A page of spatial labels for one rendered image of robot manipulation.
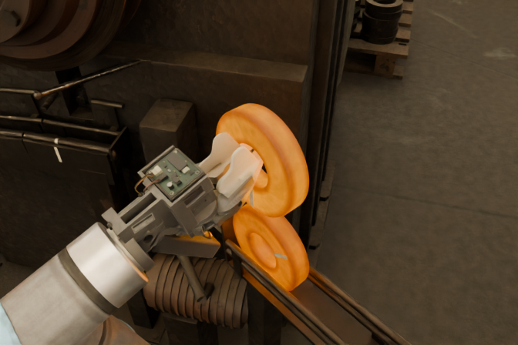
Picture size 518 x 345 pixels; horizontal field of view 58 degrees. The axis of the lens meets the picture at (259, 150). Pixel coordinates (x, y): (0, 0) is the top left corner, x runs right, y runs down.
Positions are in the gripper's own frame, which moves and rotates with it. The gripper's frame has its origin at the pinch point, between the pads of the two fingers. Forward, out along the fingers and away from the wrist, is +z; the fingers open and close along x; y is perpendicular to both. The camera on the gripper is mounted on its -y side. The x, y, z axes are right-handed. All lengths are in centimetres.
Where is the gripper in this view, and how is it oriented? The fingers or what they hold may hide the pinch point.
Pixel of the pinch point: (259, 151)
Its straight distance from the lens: 60.7
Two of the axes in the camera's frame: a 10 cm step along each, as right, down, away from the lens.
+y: -2.1, -6.1, -7.7
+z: 7.3, -6.2, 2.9
